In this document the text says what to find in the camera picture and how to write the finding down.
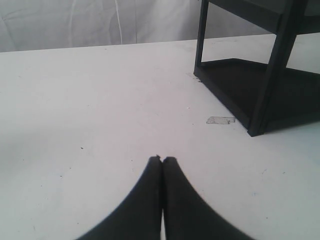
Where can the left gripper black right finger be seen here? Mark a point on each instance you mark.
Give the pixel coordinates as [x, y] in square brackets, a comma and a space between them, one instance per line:
[186, 215]

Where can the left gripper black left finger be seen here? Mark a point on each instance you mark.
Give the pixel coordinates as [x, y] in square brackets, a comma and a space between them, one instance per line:
[139, 215]

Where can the clear tape piece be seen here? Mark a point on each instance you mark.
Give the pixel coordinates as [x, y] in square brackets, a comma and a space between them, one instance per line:
[219, 120]

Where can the black metal shelf rack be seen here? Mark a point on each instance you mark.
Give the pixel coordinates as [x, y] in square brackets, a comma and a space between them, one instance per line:
[265, 97]

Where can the white backdrop curtain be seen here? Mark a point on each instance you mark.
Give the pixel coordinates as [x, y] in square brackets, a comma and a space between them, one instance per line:
[51, 24]

